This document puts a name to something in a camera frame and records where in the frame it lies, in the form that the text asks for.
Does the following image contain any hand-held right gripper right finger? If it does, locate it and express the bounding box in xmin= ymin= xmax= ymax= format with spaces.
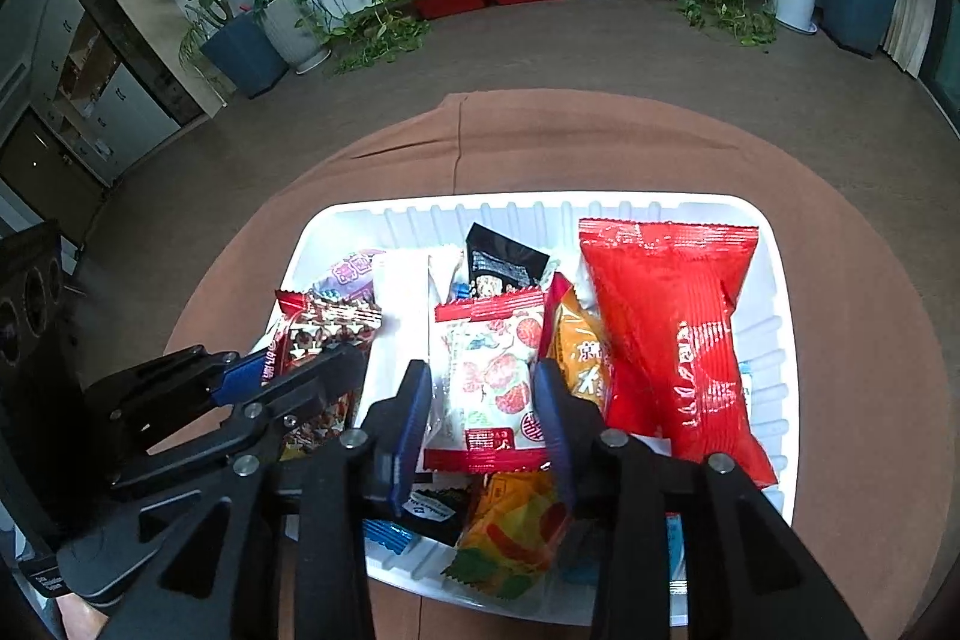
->
xmin=532 ymin=359 xmax=867 ymax=640

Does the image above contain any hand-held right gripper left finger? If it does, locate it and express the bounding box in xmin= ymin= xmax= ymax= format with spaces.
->
xmin=56 ymin=359 xmax=434 ymax=640

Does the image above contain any plain orange snack packet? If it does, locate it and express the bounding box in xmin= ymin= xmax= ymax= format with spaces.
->
xmin=540 ymin=272 xmax=612 ymax=420

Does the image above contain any plant in white ribbed pot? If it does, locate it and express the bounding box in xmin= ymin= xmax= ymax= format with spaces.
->
xmin=251 ymin=0 xmax=331 ymax=75

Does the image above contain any glass sliding door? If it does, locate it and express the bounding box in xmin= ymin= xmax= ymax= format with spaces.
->
xmin=919 ymin=0 xmax=960 ymax=124

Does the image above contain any blue cake snack packet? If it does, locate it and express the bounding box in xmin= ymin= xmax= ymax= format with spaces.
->
xmin=362 ymin=518 xmax=419 ymax=557

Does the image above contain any wall cabinet with shelves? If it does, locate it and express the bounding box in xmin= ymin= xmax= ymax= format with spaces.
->
xmin=0 ymin=0 xmax=207 ymax=236

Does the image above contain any beige curtain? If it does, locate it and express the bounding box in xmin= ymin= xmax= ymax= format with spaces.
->
xmin=877 ymin=0 xmax=942 ymax=79

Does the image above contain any light blue snack packet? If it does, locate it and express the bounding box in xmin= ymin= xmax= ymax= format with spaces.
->
xmin=664 ymin=511 xmax=689 ymax=600

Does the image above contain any pink cartoon snack packet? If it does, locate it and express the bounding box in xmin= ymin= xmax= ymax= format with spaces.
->
xmin=311 ymin=248 xmax=387 ymax=311

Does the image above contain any strawberry print snack packet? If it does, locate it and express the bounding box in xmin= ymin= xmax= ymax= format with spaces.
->
xmin=424 ymin=287 xmax=552 ymax=474

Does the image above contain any black snack packet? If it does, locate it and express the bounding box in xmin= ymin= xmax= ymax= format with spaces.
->
xmin=465 ymin=222 xmax=548 ymax=300

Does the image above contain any brown chocolate snack packet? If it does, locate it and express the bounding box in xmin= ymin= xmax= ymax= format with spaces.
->
xmin=274 ymin=289 xmax=383 ymax=461

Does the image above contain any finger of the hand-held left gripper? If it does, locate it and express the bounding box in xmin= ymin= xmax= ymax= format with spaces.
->
xmin=111 ymin=340 xmax=370 ymax=496
xmin=81 ymin=344 xmax=265 ymax=455

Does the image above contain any white plastic tray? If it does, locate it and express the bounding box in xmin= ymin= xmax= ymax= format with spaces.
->
xmin=262 ymin=194 xmax=797 ymax=630

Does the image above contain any orange yellow green snack packet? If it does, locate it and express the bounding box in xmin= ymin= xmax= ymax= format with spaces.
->
xmin=442 ymin=471 xmax=572 ymax=601

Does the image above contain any dark packet with white label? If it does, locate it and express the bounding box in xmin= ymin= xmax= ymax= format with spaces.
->
xmin=405 ymin=486 xmax=471 ymax=547

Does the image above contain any large red snack packet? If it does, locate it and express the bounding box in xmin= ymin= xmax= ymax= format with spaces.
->
xmin=577 ymin=218 xmax=779 ymax=489

